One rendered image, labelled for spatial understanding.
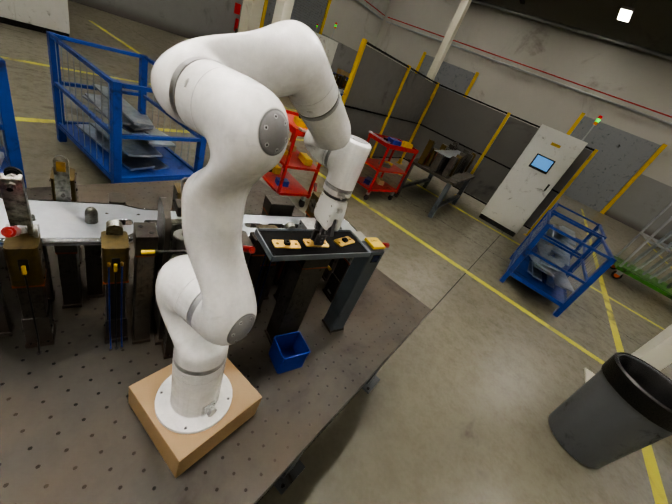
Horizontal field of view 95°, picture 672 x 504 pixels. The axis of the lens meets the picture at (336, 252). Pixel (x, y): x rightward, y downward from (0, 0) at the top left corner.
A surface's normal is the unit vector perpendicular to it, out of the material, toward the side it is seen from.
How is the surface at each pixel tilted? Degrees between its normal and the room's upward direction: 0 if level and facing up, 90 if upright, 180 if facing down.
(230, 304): 60
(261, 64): 109
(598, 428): 93
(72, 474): 0
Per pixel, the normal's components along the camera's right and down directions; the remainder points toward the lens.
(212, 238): 0.27, 0.62
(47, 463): 0.36, -0.79
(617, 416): -0.81, 0.07
